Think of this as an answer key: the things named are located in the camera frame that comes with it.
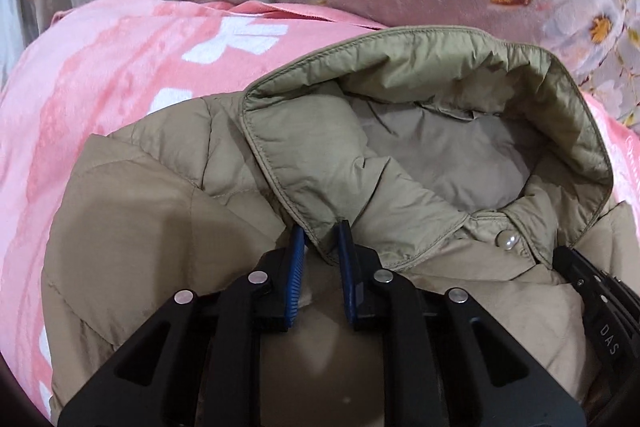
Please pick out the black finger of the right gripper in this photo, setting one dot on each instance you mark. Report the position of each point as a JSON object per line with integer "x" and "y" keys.
{"x": 611, "y": 313}

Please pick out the pink butterfly pattern blanket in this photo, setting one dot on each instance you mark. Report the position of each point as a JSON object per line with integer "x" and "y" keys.
{"x": 97, "y": 70}

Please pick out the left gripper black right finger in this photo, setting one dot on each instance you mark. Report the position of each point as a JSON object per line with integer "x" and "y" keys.
{"x": 362, "y": 275}

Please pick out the khaki quilted puffer jacket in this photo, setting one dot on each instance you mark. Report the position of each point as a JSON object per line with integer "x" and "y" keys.
{"x": 461, "y": 159}

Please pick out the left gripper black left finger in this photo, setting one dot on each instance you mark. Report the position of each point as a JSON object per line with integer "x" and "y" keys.
{"x": 281, "y": 290}

